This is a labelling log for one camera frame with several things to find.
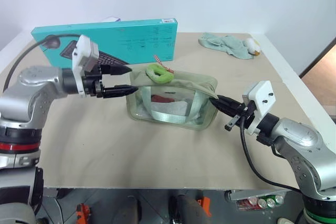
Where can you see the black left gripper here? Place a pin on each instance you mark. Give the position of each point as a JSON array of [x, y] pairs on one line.
[[92, 81]]

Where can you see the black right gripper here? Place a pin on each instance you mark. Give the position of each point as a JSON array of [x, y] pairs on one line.
[[245, 110]]

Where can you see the green clear zip pouch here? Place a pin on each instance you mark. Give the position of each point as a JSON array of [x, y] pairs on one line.
[[189, 79]]

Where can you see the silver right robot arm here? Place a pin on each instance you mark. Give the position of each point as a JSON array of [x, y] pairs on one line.
[[299, 134]]

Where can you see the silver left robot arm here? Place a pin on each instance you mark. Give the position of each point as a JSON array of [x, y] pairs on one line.
[[34, 87]]

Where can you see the red item inside pouch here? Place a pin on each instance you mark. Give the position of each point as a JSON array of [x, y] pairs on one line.
[[162, 98]]

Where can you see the white item inside pouch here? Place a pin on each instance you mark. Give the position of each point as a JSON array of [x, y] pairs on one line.
[[170, 109]]

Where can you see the white plush duck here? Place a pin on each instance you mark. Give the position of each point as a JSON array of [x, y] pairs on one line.
[[252, 46]]

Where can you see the teal keyboard box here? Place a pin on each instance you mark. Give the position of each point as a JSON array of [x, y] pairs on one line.
[[147, 37]]

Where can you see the light green cloth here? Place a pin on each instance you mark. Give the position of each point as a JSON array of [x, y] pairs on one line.
[[225, 44]]

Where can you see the white purple small box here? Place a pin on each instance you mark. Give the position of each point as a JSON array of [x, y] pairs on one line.
[[111, 19]]

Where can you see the brown wooden door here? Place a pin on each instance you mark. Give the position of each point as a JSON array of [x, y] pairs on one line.
[[321, 72]]

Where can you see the red soda can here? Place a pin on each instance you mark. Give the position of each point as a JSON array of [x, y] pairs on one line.
[[252, 202]]

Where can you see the orange black clamp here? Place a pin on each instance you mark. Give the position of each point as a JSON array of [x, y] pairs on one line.
[[206, 205], [83, 213]]

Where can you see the dark rounded shape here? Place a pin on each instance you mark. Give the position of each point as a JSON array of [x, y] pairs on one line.
[[186, 208]]

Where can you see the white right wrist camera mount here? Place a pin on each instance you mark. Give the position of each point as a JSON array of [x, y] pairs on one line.
[[262, 98]]

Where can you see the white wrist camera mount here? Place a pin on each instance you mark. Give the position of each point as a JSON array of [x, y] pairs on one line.
[[82, 51], [262, 98]]

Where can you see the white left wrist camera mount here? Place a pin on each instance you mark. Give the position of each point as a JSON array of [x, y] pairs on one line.
[[82, 51]]

